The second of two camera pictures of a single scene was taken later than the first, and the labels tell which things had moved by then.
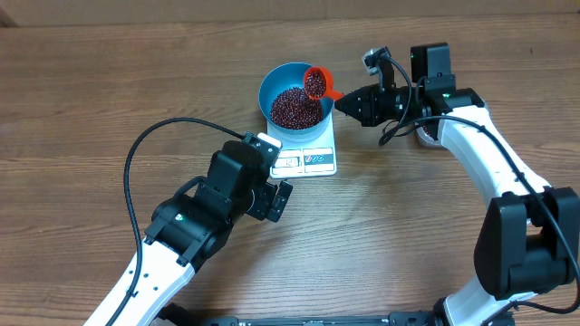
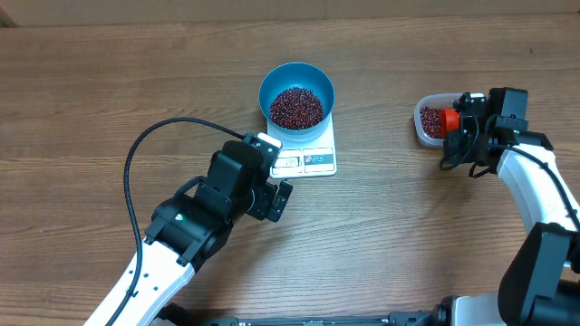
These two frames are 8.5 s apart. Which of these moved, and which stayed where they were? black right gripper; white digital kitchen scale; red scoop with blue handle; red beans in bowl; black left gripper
Moved: black right gripper; red scoop with blue handle
Stayed: white digital kitchen scale; red beans in bowl; black left gripper
